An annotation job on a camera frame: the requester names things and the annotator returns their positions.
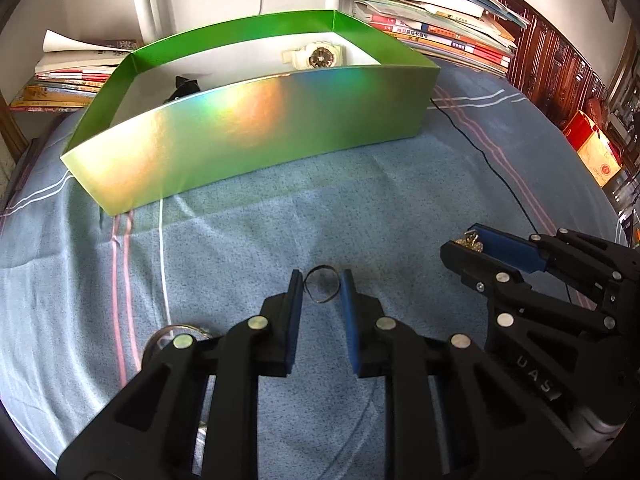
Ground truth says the pile of books and papers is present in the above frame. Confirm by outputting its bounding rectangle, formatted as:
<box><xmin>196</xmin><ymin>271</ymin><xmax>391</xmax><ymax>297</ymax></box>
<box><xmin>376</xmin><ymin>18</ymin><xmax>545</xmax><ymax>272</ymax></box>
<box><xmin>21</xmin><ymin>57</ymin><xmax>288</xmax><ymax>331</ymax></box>
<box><xmin>325</xmin><ymin>0</ymin><xmax>531</xmax><ymax>78</ymax></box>

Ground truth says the red cardboard box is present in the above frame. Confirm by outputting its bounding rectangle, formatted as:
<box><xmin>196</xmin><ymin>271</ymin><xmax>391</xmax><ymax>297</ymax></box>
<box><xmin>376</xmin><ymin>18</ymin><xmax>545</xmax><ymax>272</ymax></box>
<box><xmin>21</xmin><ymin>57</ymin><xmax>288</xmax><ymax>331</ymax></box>
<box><xmin>562</xmin><ymin>110</ymin><xmax>626</xmax><ymax>188</ymax></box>

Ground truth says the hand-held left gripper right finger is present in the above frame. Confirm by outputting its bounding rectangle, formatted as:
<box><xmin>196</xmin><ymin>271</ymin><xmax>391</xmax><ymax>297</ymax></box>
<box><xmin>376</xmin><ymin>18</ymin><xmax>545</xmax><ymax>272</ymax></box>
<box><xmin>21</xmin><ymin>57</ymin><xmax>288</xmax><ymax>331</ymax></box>
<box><xmin>340</xmin><ymin>269</ymin><xmax>583</xmax><ymax>480</ymax></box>

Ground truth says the stack of red yellow books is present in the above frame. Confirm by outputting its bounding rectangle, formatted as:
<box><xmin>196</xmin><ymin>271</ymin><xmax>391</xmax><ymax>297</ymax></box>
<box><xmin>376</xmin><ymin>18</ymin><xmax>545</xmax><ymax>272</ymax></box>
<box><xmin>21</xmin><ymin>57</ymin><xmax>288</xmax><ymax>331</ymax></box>
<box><xmin>10</xmin><ymin>30</ymin><xmax>146</xmax><ymax>111</ymax></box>

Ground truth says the white wrist watch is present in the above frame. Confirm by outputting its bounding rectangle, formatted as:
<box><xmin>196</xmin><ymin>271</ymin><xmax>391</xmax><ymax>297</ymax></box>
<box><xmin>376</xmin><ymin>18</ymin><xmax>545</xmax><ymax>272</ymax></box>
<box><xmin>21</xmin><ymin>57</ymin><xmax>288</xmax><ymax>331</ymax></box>
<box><xmin>281</xmin><ymin>42</ymin><xmax>346</xmax><ymax>71</ymax></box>

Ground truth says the shiny green cardboard box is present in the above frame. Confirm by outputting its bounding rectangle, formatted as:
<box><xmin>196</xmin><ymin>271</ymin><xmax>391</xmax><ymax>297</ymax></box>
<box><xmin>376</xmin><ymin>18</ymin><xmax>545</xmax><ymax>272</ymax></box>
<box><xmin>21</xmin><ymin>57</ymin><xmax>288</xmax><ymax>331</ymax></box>
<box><xmin>60</xmin><ymin>9</ymin><xmax>441</xmax><ymax>217</ymax></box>

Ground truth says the thin black cable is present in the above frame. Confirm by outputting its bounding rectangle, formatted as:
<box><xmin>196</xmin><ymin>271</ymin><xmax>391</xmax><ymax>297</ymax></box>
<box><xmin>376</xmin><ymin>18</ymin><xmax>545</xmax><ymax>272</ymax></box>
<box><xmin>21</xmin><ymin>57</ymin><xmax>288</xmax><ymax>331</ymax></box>
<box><xmin>429</xmin><ymin>97</ymin><xmax>536</xmax><ymax>233</ymax></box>

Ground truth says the rhinestone flower brooch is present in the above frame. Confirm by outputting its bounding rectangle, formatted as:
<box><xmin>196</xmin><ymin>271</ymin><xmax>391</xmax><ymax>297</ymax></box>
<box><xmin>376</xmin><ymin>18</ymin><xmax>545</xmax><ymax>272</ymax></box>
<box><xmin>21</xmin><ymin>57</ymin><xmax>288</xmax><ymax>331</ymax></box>
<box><xmin>452</xmin><ymin>230</ymin><xmax>485</xmax><ymax>253</ymax></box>

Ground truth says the small black accessory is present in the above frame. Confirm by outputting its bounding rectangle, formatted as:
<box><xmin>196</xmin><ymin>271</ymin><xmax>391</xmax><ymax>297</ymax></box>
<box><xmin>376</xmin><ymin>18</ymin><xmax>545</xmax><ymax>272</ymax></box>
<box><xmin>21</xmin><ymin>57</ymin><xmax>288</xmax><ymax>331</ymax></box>
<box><xmin>165</xmin><ymin>75</ymin><xmax>201</xmax><ymax>103</ymax></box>

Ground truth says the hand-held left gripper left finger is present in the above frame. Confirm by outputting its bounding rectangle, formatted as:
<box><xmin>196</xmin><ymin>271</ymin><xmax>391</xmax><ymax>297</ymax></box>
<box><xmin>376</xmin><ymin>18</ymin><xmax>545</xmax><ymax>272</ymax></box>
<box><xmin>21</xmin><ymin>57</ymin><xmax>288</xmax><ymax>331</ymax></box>
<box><xmin>57</xmin><ymin>269</ymin><xmax>305</xmax><ymax>480</ymax></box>

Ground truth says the dark wooden cabinet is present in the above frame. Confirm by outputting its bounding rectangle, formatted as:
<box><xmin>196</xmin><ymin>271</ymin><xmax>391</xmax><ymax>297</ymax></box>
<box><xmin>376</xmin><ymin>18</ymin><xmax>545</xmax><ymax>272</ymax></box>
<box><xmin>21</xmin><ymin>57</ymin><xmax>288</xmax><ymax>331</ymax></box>
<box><xmin>445</xmin><ymin>0</ymin><xmax>640</xmax><ymax>171</ymax></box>

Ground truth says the blue striped bedsheet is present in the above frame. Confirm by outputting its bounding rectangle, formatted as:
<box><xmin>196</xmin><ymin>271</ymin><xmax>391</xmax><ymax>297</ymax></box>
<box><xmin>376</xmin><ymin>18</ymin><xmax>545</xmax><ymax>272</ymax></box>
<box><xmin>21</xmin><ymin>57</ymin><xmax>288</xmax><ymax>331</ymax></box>
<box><xmin>0</xmin><ymin>62</ymin><xmax>631</xmax><ymax>480</ymax></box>

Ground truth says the silver bangle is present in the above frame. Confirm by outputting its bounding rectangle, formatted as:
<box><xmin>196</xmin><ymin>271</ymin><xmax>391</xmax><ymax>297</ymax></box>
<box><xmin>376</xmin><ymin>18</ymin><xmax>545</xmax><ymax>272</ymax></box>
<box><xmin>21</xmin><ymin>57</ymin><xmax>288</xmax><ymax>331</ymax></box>
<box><xmin>142</xmin><ymin>324</ymin><xmax>218</xmax><ymax>356</ymax></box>

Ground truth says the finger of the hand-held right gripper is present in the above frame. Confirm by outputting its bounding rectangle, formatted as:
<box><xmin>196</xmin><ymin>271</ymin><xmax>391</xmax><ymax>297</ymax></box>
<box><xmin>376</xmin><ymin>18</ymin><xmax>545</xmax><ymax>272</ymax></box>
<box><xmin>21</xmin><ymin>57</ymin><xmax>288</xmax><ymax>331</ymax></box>
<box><xmin>440</xmin><ymin>240</ymin><xmax>618</xmax><ymax>341</ymax></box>
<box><xmin>470</xmin><ymin>223</ymin><xmax>640</xmax><ymax>311</ymax></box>

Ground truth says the thin dark metal ring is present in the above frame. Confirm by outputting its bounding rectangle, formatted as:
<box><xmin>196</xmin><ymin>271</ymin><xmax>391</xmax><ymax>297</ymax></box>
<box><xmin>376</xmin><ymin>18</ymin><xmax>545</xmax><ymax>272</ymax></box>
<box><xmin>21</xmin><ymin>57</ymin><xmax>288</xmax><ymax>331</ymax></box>
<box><xmin>304</xmin><ymin>264</ymin><xmax>342</xmax><ymax>306</ymax></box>

